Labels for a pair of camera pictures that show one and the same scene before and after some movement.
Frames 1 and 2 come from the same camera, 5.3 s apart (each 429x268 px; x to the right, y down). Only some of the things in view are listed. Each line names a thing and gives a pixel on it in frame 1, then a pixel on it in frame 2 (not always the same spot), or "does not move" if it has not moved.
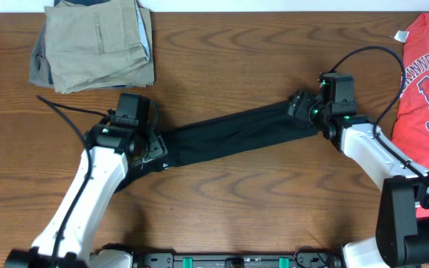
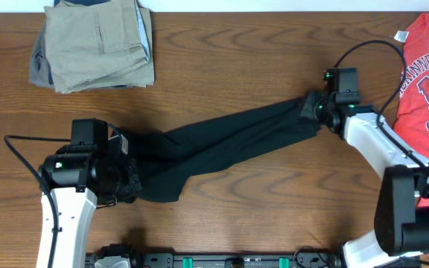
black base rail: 302,259 does not move
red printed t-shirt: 423,129 does not move
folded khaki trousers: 103,45 does not move
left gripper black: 155,150 -> 129,180
